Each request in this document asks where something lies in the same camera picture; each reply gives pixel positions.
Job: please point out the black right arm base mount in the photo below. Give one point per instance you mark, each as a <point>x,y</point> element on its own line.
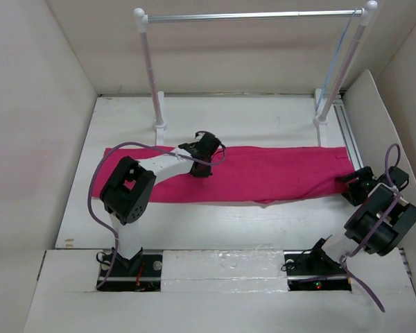
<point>313,270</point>

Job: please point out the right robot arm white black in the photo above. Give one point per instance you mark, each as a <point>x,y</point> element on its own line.
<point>382,219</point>

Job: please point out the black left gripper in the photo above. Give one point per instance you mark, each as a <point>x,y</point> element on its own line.
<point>204,173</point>

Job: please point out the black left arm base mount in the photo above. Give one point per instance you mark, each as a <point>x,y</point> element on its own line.
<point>143,273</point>

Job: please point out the pink trousers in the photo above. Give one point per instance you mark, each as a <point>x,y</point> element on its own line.
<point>262,175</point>

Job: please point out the white clothes rack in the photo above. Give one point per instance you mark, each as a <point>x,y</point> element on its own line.
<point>322,105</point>

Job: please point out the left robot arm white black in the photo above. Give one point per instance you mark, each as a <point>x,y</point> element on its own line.
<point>126,193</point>

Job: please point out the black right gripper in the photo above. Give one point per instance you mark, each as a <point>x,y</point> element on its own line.
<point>365,173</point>

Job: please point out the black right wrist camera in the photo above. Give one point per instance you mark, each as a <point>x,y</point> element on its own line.
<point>397,177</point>

